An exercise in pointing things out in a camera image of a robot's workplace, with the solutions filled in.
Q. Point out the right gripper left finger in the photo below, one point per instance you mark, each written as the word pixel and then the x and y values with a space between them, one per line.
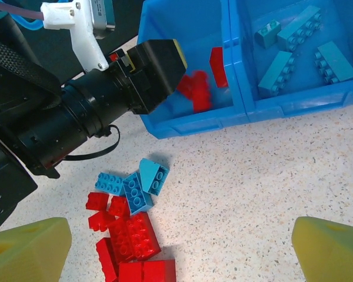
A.
pixel 26 252

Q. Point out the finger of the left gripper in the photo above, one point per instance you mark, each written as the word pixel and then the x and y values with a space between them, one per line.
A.
pixel 164 70

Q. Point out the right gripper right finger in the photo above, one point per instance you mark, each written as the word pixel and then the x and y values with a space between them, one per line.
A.
pixel 332 252

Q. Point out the blue sloped lego brick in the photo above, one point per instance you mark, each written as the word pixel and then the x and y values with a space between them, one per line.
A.
pixel 150 173

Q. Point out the small blue lego brick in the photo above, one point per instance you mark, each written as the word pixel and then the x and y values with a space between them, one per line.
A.
pixel 267 35

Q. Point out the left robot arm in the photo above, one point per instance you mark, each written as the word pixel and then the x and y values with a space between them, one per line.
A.
pixel 9 182

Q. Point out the blue plastic bin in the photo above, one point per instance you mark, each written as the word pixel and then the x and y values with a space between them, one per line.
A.
pixel 311 102
pixel 194 129

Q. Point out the small red lego brick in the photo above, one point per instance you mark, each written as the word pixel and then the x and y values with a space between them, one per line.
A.
pixel 101 220

